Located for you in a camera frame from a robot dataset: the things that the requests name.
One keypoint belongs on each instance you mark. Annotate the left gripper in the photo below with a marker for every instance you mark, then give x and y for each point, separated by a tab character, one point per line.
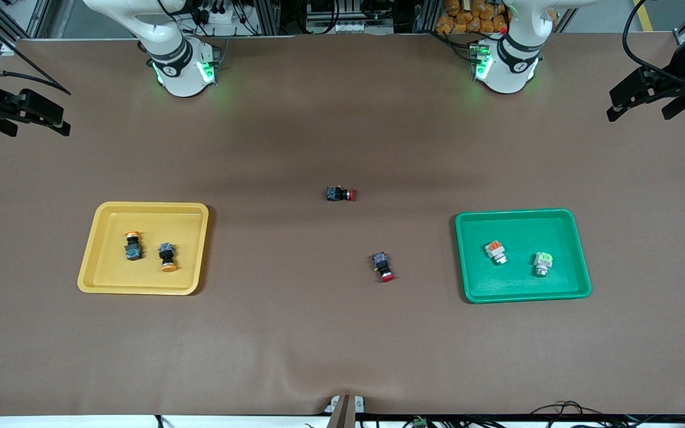
673	81

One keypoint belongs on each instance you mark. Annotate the yellow-capped push button switch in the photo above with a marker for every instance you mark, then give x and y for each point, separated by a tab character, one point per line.
134	251
167	249

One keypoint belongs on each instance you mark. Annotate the green square push button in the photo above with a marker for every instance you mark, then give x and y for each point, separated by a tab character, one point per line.
543	260

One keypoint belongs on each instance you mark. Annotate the orange square push button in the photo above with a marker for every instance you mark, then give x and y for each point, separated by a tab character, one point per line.
494	248

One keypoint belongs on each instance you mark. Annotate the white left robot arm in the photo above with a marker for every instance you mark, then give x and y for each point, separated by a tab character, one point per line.
512	68

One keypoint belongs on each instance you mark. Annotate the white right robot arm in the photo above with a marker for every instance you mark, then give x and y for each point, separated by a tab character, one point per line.
179	71

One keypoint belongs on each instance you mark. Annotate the yellow plastic tray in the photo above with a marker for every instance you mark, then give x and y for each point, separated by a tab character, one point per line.
140	279

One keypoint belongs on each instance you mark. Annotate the pile of orange objects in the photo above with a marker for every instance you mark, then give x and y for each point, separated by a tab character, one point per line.
467	18

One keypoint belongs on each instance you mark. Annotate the white power strip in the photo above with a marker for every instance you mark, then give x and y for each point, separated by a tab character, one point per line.
217	18

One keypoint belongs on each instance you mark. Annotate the green plastic tray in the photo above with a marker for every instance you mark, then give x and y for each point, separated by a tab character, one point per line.
521	285

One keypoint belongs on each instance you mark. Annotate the white terminal strip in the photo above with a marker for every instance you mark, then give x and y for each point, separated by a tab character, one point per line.
354	27

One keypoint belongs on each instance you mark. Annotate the brown table mat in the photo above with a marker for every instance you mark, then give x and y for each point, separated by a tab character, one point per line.
342	333

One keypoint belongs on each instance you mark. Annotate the small green connector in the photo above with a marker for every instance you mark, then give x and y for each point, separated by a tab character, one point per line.
418	422

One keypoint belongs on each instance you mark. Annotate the red-capped push button switch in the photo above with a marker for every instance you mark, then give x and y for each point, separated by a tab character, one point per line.
380	260
336	194

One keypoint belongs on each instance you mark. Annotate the metal table clamp bracket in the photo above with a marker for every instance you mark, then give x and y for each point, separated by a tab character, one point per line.
345	410

